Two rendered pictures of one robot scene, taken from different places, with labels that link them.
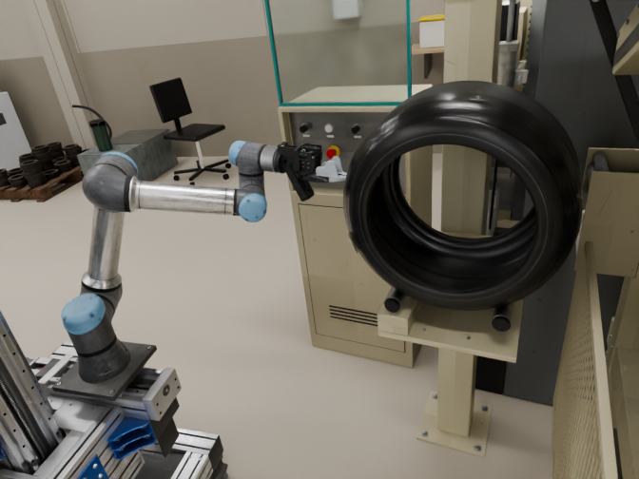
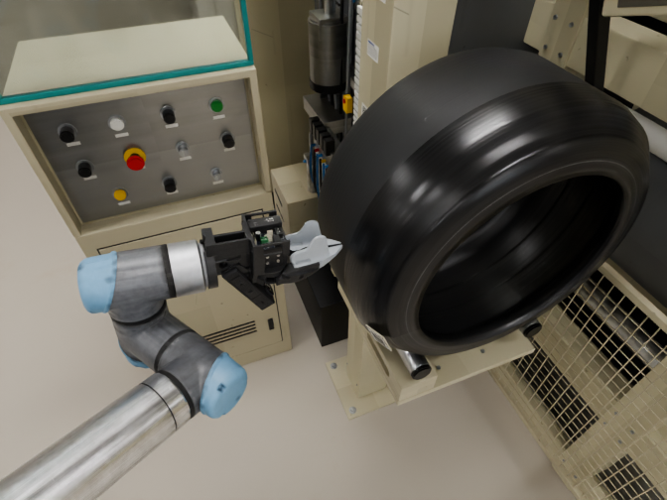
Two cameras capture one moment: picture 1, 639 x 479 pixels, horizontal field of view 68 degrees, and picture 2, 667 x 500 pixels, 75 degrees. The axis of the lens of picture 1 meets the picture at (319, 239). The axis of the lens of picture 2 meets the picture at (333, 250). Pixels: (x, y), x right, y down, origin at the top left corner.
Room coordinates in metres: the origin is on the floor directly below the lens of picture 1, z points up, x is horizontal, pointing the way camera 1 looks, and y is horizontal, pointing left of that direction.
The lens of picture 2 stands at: (0.88, 0.27, 1.72)
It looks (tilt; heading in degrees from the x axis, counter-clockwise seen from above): 46 degrees down; 311
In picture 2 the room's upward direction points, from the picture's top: straight up
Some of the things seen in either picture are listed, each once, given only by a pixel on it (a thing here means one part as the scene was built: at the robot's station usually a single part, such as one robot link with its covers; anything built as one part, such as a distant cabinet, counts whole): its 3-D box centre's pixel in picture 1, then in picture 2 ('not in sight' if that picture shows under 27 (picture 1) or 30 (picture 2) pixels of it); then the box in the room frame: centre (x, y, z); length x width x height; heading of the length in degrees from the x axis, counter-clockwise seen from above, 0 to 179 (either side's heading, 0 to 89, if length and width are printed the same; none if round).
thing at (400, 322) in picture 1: (409, 289); (381, 323); (1.19, -0.26, 0.83); 0.36 x 0.09 x 0.06; 153
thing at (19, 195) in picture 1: (47, 164); not in sight; (5.38, 3.04, 0.21); 1.18 x 0.82 x 0.42; 161
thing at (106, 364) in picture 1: (100, 353); not in sight; (1.15, 0.71, 0.77); 0.15 x 0.15 x 0.10
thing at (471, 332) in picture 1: (455, 307); (430, 315); (1.13, -0.38, 0.80); 0.37 x 0.36 x 0.02; 63
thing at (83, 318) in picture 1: (88, 321); not in sight; (1.15, 0.71, 0.88); 0.13 x 0.12 x 0.14; 6
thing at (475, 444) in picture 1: (455, 420); (365, 378); (1.36, -0.48, 0.01); 0.27 x 0.27 x 0.02; 63
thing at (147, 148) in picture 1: (119, 140); not in sight; (5.20, 2.06, 0.43); 0.90 x 0.72 x 0.87; 161
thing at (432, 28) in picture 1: (445, 29); not in sight; (4.33, -1.28, 1.25); 0.42 x 0.35 x 0.23; 71
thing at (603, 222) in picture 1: (610, 211); not in sight; (1.15, -0.82, 1.05); 0.20 x 0.15 x 0.30; 153
